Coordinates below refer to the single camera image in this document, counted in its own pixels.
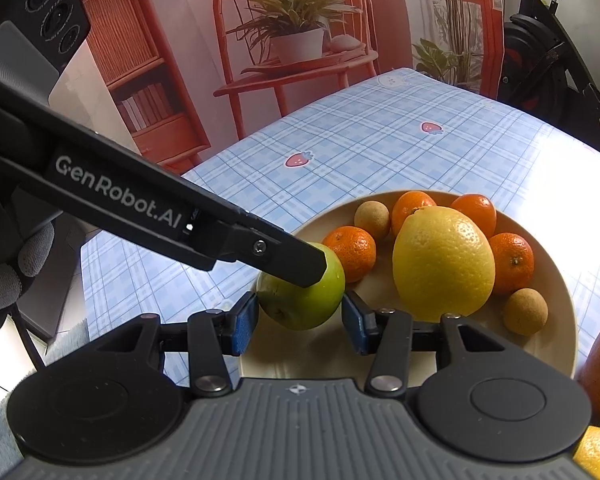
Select printed red room wall tapestry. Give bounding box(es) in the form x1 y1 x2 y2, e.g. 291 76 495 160
75 0 506 178

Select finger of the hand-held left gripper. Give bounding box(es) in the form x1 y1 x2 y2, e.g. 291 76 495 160
184 207 329 289

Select brown longan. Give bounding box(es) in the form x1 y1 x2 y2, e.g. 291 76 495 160
354 201 392 241
502 288 549 336

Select blue plaid strawberry tablecloth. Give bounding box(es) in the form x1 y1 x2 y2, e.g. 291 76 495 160
80 67 600 480

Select small yellow lemon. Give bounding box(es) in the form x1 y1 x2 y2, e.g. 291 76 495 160
572 425 600 480

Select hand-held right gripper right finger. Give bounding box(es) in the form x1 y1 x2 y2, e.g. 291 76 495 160
340 291 513 397

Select person's left hand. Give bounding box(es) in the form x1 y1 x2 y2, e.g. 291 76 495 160
0 220 57 343

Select small orange mandarin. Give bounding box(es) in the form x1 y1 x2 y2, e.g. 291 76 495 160
391 191 438 238
487 232 535 296
321 226 377 284
450 193 498 241

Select green apple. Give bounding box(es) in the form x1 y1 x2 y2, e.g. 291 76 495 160
256 242 347 332

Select beige oval plate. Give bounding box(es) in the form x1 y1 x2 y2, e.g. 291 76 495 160
240 190 579 386

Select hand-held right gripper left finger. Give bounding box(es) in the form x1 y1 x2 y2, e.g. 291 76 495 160
92 291 260 397

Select black exercise bike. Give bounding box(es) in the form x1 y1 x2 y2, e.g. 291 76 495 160
496 0 600 166

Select large yellow lemon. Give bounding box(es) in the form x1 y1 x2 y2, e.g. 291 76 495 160
392 206 496 323

